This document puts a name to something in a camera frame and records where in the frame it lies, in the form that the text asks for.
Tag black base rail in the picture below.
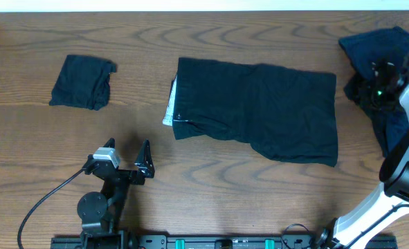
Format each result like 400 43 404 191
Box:
50 234 398 249

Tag black shorts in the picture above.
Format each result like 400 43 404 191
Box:
172 57 338 167

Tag dark navy clothes pile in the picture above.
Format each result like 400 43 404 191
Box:
338 26 409 156

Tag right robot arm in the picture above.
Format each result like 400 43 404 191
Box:
312 53 409 248

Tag folded black cloth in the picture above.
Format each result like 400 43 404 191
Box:
49 55 117 111

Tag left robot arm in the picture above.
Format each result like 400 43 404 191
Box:
77 138 155 248

